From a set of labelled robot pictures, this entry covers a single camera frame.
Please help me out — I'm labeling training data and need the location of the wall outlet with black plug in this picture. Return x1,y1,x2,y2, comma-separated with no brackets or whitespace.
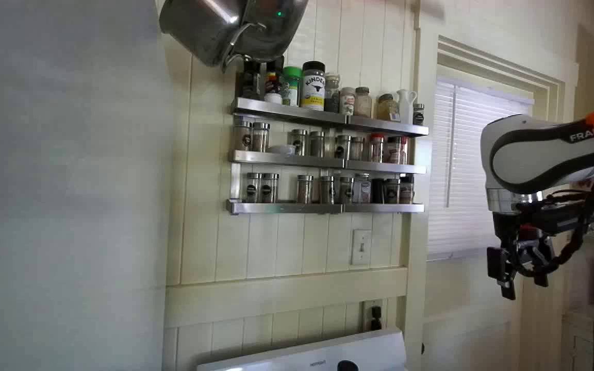
362,299,385,335

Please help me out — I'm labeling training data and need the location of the black braided cable bundle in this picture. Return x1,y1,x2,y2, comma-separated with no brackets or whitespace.
510,164,594,290

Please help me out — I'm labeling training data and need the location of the amber glass jar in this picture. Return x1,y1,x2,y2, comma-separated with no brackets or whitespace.
376,94,396,122

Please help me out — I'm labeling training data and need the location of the white refrigerator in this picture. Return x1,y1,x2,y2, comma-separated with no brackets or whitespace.
0,0,176,371

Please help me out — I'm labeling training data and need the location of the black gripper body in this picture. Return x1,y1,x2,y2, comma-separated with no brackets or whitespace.
487,208,572,281

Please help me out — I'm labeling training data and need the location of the dark spice jar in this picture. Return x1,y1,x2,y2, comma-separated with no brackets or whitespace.
369,176,389,207

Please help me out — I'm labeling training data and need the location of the white blind wand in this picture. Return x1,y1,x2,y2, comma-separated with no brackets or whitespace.
444,85,460,208

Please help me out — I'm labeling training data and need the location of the white window blind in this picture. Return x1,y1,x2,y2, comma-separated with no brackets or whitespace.
428,81,534,258

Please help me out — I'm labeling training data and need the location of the small red white bottle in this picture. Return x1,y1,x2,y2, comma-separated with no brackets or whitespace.
262,70,285,108

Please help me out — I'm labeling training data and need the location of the three-tier steel spice rack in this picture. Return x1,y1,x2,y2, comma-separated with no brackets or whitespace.
226,96,432,216

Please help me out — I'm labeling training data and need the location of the hanging stainless steel pot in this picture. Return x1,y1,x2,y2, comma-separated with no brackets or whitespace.
158,0,252,68
232,0,312,66

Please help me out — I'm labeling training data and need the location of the small dark jar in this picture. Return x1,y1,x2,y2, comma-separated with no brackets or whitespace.
411,101,428,128

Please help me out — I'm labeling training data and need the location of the large bottle yellow label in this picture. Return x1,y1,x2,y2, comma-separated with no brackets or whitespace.
300,61,329,114

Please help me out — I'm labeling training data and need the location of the white light switch plate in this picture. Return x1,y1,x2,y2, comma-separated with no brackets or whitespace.
349,227,374,268

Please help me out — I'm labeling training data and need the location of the green lid bottle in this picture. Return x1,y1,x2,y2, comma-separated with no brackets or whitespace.
280,66,303,110

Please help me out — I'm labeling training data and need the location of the tall dark bottle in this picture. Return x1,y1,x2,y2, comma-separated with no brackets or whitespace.
238,59,265,101

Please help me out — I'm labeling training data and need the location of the white gas stove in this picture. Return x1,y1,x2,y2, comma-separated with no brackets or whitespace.
194,328,409,371

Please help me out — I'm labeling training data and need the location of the small glass spice jar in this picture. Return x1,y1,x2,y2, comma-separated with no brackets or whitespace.
295,174,315,207
383,176,402,207
349,134,369,164
242,171,262,205
250,119,273,155
318,171,339,207
287,128,310,156
401,174,416,207
307,130,329,160
334,171,356,207
261,171,280,205
352,171,374,207
332,133,352,162

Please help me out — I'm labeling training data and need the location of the cream cabinet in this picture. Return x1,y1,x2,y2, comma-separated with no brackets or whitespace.
562,308,594,371

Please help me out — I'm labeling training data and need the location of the slim glass bottle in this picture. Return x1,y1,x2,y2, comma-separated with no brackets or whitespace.
325,73,343,114

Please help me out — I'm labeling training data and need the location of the cream wooden door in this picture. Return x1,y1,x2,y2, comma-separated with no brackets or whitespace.
424,68,541,371

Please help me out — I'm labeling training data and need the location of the clear glass jar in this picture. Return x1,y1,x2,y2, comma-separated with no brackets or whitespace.
352,85,376,119

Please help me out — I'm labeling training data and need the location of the white label spice jar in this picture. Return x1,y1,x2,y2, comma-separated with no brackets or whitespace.
339,86,360,118

